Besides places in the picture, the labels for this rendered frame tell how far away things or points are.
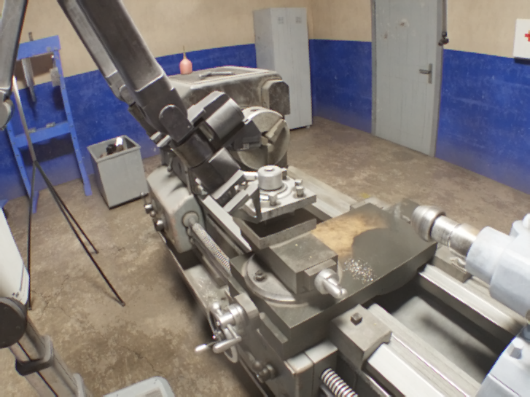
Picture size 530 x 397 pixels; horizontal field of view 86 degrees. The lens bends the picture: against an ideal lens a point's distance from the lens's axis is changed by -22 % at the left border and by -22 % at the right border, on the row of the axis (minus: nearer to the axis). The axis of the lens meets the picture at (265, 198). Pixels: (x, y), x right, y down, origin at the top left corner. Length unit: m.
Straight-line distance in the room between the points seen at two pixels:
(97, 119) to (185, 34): 1.62
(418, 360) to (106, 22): 0.92
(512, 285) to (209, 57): 4.74
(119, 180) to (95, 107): 1.47
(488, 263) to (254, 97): 1.22
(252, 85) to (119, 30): 1.14
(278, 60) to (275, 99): 3.36
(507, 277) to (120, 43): 0.77
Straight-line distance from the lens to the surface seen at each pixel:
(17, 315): 0.86
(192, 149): 0.57
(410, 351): 0.92
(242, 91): 1.58
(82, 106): 4.73
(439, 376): 0.89
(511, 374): 0.78
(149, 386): 1.61
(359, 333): 0.88
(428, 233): 0.86
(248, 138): 0.62
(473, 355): 1.10
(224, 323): 0.91
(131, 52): 0.53
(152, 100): 0.53
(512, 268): 0.73
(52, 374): 1.08
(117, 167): 3.53
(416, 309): 1.18
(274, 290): 0.87
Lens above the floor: 1.54
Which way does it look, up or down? 27 degrees down
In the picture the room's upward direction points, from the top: 5 degrees counter-clockwise
